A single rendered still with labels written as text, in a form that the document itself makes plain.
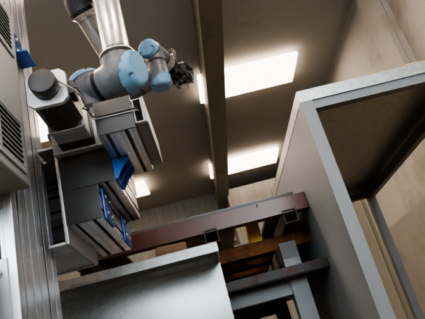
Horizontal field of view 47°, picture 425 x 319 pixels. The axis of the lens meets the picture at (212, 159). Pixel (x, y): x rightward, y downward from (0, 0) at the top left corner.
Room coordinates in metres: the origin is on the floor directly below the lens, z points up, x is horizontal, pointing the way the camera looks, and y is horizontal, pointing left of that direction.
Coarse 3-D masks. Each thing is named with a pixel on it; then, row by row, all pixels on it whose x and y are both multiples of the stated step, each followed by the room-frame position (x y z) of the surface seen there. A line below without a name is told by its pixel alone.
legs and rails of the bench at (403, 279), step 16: (400, 80) 1.40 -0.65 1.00; (416, 80) 1.41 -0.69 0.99; (336, 96) 1.39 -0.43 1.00; (352, 96) 1.39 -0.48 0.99; (368, 96) 1.40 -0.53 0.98; (416, 128) 1.89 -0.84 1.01; (416, 144) 1.97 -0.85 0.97; (400, 160) 2.13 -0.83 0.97; (384, 176) 2.37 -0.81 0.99; (368, 192) 2.66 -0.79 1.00; (384, 224) 2.67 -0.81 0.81; (384, 240) 2.69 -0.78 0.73; (400, 272) 2.67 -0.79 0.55; (416, 304) 2.67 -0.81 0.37
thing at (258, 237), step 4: (252, 224) 1.86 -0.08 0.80; (256, 224) 1.86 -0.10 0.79; (248, 228) 1.86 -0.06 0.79; (252, 228) 1.86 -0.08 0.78; (256, 228) 1.86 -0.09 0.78; (248, 232) 1.86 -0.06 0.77; (252, 232) 1.86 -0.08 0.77; (256, 232) 1.86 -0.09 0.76; (260, 232) 1.86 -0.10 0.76; (248, 236) 1.87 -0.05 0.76; (252, 236) 1.86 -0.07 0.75; (256, 236) 1.86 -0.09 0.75; (260, 236) 1.86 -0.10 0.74; (248, 240) 1.91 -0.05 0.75; (252, 240) 1.86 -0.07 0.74; (256, 240) 1.86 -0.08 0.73; (260, 240) 1.86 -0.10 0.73
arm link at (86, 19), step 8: (64, 0) 1.30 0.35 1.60; (72, 0) 1.28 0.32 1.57; (80, 0) 1.29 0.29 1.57; (72, 8) 1.31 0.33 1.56; (80, 8) 1.31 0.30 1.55; (88, 8) 1.32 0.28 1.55; (72, 16) 1.33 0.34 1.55; (80, 16) 1.33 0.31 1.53; (88, 16) 1.34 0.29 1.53; (80, 24) 1.36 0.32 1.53; (88, 24) 1.35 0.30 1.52; (96, 24) 1.36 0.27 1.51; (88, 32) 1.38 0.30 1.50; (96, 32) 1.38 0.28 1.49; (96, 40) 1.39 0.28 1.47; (96, 48) 1.42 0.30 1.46; (136, 96) 1.55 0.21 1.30
